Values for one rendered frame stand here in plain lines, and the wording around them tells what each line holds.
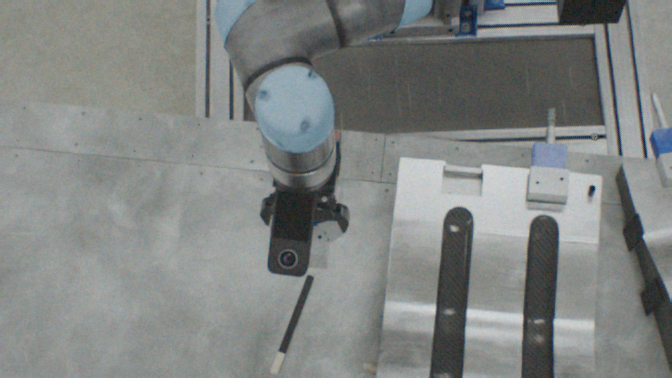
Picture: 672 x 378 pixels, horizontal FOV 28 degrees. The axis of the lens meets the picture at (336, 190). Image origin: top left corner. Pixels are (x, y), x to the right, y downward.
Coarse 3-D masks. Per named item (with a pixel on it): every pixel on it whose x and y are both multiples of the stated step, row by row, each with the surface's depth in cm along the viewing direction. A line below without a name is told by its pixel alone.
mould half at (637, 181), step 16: (640, 160) 175; (656, 160) 175; (624, 176) 175; (640, 176) 174; (656, 176) 174; (624, 192) 177; (640, 192) 174; (656, 192) 174; (624, 208) 178; (640, 208) 173; (656, 208) 173; (656, 224) 172; (640, 240) 173; (656, 240) 171; (640, 256) 175; (656, 256) 169; (656, 272) 168; (656, 320) 172
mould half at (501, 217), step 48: (432, 192) 171; (576, 192) 170; (432, 240) 169; (480, 240) 168; (576, 240) 168; (432, 288) 167; (480, 288) 166; (576, 288) 166; (384, 336) 163; (432, 336) 163; (480, 336) 163; (576, 336) 163
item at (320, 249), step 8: (320, 232) 162; (312, 240) 162; (320, 240) 162; (312, 248) 161; (320, 248) 161; (328, 248) 164; (312, 256) 162; (320, 256) 162; (312, 264) 165; (320, 264) 164
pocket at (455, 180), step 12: (444, 168) 173; (456, 168) 173; (468, 168) 173; (444, 180) 174; (456, 180) 174; (468, 180) 174; (480, 180) 174; (444, 192) 174; (456, 192) 173; (468, 192) 173; (480, 192) 173
